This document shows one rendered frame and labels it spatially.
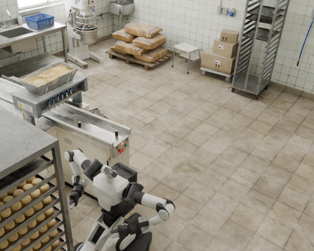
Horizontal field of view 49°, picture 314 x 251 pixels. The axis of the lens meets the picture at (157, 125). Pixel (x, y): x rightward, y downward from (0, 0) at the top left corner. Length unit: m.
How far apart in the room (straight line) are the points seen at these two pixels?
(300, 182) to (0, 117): 3.58
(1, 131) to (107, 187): 1.04
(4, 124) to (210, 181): 2.86
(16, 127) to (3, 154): 0.23
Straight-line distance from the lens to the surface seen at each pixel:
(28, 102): 3.48
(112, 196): 2.63
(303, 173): 4.78
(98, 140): 3.34
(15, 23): 6.79
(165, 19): 7.55
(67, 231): 2.18
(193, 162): 4.51
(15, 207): 1.90
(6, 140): 1.82
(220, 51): 6.54
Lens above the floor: 2.82
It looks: 33 degrees down
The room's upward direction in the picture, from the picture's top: 3 degrees clockwise
